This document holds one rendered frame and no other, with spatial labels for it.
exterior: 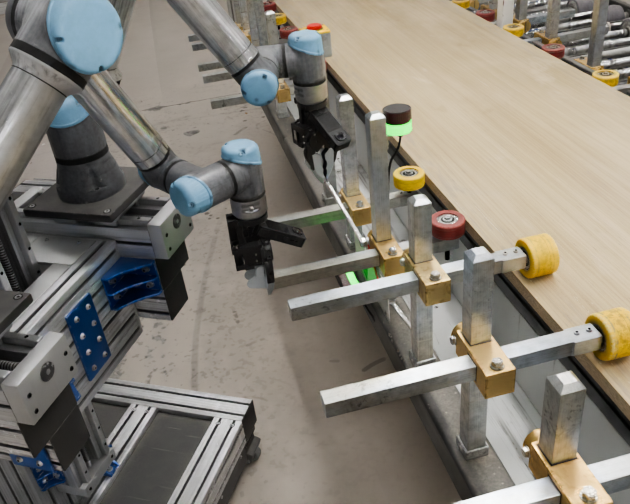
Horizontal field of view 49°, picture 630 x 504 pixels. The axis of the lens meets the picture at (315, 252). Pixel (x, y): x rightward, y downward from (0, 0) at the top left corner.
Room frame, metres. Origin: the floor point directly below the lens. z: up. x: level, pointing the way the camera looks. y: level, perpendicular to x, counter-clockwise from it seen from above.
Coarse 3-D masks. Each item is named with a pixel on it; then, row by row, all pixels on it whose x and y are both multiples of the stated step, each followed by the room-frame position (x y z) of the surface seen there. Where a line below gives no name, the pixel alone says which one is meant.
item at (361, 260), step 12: (432, 240) 1.32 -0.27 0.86; (444, 240) 1.31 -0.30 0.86; (456, 240) 1.32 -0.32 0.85; (360, 252) 1.31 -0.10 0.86; (372, 252) 1.30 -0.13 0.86; (432, 252) 1.31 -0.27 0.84; (312, 264) 1.28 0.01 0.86; (324, 264) 1.27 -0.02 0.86; (336, 264) 1.27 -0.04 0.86; (348, 264) 1.27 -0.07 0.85; (360, 264) 1.28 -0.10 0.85; (372, 264) 1.28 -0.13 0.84; (276, 276) 1.25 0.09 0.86; (288, 276) 1.25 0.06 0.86; (300, 276) 1.26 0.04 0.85; (312, 276) 1.26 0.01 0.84; (324, 276) 1.26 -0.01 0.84; (276, 288) 1.25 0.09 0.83
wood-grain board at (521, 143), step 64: (320, 0) 3.51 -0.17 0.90; (384, 0) 3.36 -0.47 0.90; (448, 0) 3.23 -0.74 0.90; (384, 64) 2.45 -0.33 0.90; (448, 64) 2.37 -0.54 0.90; (512, 64) 2.29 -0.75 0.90; (448, 128) 1.83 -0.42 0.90; (512, 128) 1.78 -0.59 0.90; (576, 128) 1.73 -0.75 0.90; (448, 192) 1.46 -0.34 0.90; (512, 192) 1.42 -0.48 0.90; (576, 192) 1.39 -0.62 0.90; (576, 256) 1.14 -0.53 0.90; (576, 320) 0.94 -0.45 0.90
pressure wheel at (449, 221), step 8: (432, 216) 1.35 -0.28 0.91; (440, 216) 1.35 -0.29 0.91; (448, 216) 1.33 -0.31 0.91; (456, 216) 1.34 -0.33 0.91; (464, 216) 1.33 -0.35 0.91; (432, 224) 1.32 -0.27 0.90; (440, 224) 1.31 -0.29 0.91; (448, 224) 1.31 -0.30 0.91; (456, 224) 1.30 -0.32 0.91; (464, 224) 1.31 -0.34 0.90; (432, 232) 1.32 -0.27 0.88; (440, 232) 1.30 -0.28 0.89; (448, 232) 1.29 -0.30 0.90; (456, 232) 1.29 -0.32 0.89; (464, 232) 1.31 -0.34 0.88; (448, 256) 1.33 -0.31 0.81
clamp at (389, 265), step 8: (368, 232) 1.38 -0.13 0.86; (384, 240) 1.33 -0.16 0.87; (392, 240) 1.32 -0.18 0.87; (376, 248) 1.31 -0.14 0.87; (384, 248) 1.30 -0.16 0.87; (400, 248) 1.29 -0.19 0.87; (384, 256) 1.26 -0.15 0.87; (392, 256) 1.26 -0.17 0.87; (400, 256) 1.26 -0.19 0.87; (384, 264) 1.25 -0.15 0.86; (392, 264) 1.26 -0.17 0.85; (384, 272) 1.25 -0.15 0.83; (392, 272) 1.26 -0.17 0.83; (400, 272) 1.26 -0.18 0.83
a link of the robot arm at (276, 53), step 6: (258, 48) 1.53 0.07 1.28; (264, 48) 1.53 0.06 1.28; (270, 48) 1.53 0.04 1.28; (276, 48) 1.53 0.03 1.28; (282, 48) 1.53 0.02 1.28; (264, 54) 1.49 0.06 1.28; (270, 54) 1.50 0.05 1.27; (276, 54) 1.52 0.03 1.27; (282, 54) 1.51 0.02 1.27; (276, 60) 1.50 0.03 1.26; (282, 60) 1.51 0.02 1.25; (282, 66) 1.51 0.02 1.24; (282, 72) 1.51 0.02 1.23
